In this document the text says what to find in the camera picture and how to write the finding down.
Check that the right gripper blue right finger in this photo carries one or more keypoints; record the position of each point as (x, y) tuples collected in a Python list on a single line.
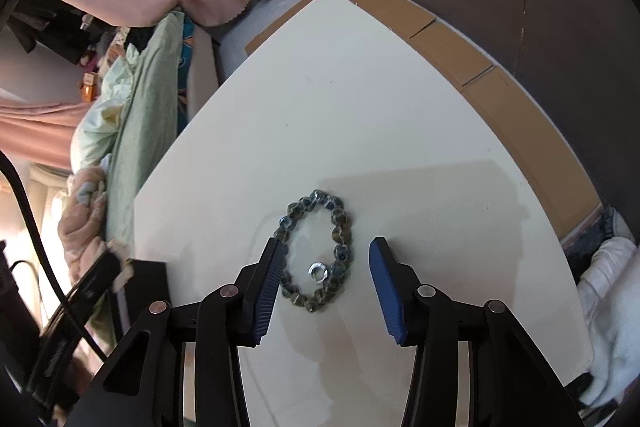
[(396, 286)]

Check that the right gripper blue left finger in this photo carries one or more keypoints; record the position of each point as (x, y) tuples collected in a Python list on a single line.
[(259, 285)]

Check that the black jewelry box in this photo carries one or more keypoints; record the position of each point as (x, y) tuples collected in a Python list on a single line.
[(141, 283)]

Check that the pink floral blanket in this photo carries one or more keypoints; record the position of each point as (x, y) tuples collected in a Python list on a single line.
[(81, 223)]

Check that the green bed sheet mattress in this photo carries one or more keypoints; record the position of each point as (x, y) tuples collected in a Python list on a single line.
[(149, 125)]

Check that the white side table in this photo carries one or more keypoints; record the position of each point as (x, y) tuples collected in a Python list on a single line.
[(335, 101)]

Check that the white cloth on floor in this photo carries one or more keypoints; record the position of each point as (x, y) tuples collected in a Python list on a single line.
[(609, 294)]

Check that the light green pillow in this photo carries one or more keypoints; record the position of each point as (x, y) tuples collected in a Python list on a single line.
[(95, 136)]

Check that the pink curtain left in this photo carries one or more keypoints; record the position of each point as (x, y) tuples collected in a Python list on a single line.
[(40, 133)]

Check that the clutter pile behind bed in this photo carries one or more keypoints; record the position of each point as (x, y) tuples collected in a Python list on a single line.
[(98, 59)]

